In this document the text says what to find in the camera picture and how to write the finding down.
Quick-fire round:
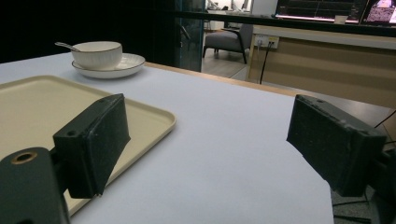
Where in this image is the white plate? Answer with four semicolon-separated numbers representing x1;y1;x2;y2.
71;52;147;80

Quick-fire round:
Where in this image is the grey armchair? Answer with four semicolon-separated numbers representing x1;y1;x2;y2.
202;23;255;65

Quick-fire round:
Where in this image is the beige plastic tray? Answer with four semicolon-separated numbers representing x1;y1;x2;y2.
0;75;177;217

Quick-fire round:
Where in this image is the metal spoon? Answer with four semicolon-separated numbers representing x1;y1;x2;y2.
54;41;82;53

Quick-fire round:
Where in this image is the white ribbed bowl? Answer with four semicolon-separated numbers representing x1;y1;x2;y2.
70;40;123;71

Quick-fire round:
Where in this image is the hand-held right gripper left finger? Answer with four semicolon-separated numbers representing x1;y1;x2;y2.
51;92;132;200

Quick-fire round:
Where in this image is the thin black cable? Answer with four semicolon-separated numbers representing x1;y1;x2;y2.
373;109;396;129

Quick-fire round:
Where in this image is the black power cable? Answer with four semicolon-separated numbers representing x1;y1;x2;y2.
259;41;275;86

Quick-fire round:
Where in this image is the wooden counter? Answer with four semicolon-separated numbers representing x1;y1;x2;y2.
246;25;396;110

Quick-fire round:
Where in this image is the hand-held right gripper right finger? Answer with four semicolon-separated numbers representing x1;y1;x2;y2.
286;94;389;198

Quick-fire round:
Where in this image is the white wall socket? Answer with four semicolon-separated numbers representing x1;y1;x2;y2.
253;34;280;49

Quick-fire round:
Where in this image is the glass door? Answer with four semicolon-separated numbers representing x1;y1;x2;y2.
174;0;206;73

